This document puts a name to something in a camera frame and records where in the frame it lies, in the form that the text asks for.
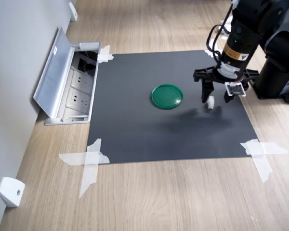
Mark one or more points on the small white plastic terminal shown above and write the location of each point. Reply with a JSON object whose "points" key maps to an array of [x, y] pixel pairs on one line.
{"points": [[210, 104]]}

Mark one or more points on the white power socket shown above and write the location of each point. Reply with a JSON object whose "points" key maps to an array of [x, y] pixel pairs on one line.
{"points": [[77, 98], [80, 80]]}

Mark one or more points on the grey partition panel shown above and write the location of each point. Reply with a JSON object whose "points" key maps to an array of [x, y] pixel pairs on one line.
{"points": [[9, 72]]}

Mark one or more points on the round green lid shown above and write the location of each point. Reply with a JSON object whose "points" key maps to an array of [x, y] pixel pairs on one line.
{"points": [[167, 96]]}

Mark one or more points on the dark grey mat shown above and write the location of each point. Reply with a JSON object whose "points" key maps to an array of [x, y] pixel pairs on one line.
{"points": [[135, 120]]}

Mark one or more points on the small white bracket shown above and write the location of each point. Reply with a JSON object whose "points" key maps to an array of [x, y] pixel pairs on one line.
{"points": [[10, 192], [73, 12]]}

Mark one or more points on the white label sticker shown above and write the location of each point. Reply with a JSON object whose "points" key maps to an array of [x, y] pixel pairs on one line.
{"points": [[55, 50]]}

